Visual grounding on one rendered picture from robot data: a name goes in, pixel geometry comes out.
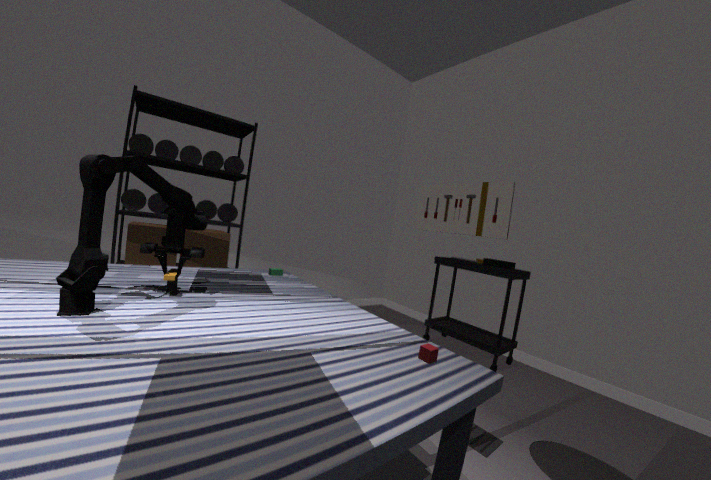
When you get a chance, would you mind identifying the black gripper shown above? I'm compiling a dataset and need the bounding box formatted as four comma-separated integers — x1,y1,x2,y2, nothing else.
140,229,205,277

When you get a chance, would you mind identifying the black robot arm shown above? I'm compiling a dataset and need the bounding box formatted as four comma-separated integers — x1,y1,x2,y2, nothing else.
56,154,207,316

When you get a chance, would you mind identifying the small red cube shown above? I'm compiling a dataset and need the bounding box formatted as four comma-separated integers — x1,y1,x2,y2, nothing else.
418,343,439,364

